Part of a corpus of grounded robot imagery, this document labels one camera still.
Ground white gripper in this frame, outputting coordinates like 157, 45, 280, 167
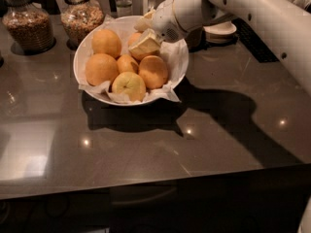
128, 0, 187, 56

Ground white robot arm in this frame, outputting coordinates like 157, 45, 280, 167
151, 0, 311, 93

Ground white bowl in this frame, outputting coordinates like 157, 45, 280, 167
72, 15, 190, 107

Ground small centre orange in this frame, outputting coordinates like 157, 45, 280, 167
117, 54, 139, 73

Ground front yellowish orange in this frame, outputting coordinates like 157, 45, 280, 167
112, 72, 146, 102

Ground small glass bottle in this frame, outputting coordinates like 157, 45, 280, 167
115, 0, 133, 17

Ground white paper liner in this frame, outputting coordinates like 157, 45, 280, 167
78, 15, 181, 104

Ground right glass cereal jar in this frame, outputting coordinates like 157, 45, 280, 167
60, 0, 105, 48

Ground black rubber mat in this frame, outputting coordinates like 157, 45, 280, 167
233, 18, 278, 63

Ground left glass granola jar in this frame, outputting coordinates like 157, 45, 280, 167
2, 0, 54, 52

